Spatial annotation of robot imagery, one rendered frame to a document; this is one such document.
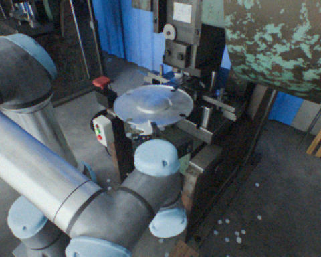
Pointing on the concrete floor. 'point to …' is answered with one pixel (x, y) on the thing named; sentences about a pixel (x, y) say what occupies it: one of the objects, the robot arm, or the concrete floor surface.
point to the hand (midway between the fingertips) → (152, 124)
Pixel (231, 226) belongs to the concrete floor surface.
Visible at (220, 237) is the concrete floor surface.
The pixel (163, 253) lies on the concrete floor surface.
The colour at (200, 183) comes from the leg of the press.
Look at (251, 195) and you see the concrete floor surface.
